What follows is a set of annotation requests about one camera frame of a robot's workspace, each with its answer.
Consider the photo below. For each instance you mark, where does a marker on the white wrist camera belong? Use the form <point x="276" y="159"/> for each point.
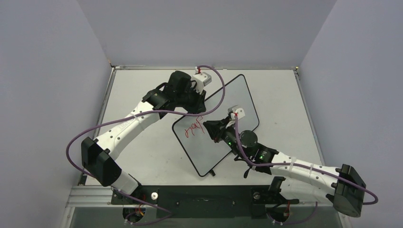
<point x="235" y="112"/>
<point x="201" y="80"/>

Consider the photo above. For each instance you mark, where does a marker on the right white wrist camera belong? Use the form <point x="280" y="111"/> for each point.
<point x="235" y="112"/>

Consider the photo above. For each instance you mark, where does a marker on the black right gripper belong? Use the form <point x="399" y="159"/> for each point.
<point x="222" y="130"/>

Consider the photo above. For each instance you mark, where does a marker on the white whiteboard with black frame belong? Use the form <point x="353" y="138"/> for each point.
<point x="201" y="150"/>

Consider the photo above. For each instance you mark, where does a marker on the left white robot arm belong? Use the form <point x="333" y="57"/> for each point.
<point x="99" y="154"/>

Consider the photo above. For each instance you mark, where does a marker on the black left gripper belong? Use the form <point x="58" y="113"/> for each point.
<point x="198" y="106"/>

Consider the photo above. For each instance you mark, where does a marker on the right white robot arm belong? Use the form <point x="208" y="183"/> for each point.
<point x="342" y="186"/>

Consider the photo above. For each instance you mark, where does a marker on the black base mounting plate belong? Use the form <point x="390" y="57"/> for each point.
<point x="225" y="201"/>

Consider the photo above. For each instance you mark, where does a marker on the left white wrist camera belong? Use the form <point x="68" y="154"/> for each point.
<point x="201" y="80"/>

